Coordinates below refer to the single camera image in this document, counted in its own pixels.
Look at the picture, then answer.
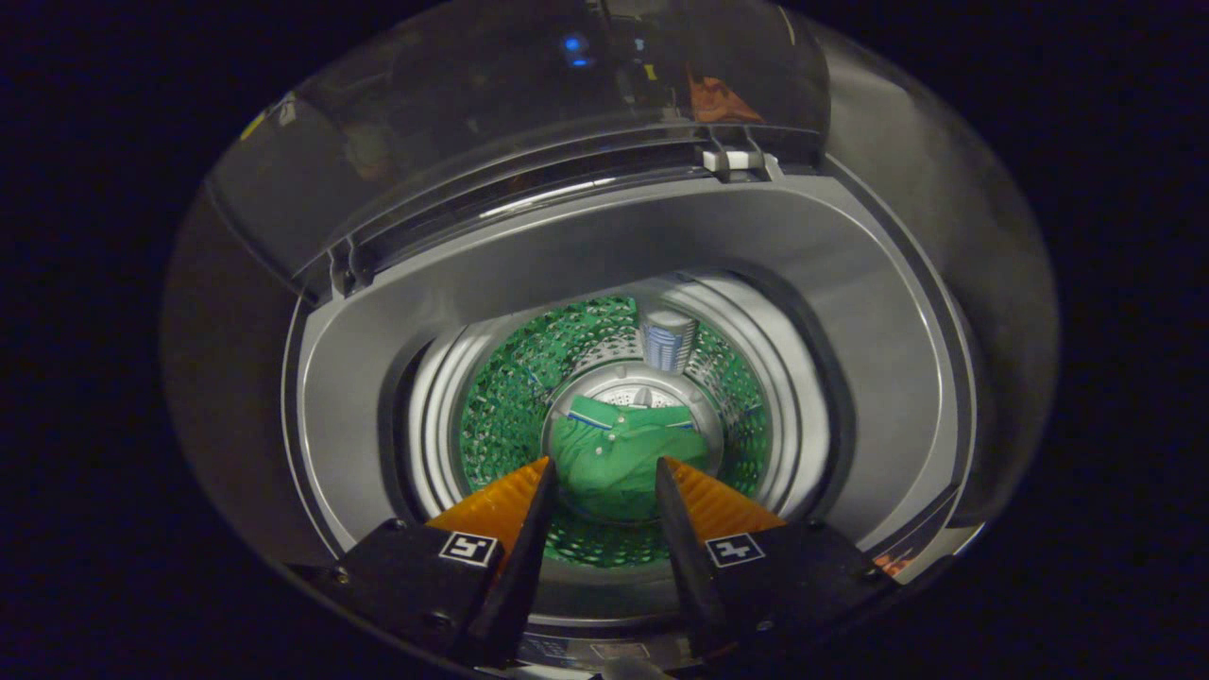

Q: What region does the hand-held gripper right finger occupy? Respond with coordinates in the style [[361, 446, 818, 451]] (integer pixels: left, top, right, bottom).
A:
[[655, 456, 898, 664]]

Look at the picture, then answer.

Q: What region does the dark transparent washing machine lid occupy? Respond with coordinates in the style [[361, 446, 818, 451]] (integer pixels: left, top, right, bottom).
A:
[[203, 0, 834, 289]]

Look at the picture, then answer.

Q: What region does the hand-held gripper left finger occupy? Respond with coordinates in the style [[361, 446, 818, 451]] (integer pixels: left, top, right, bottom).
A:
[[288, 456, 558, 667]]

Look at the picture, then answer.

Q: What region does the green polo shirt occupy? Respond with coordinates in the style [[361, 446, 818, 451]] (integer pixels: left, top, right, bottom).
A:
[[548, 395, 711, 523]]

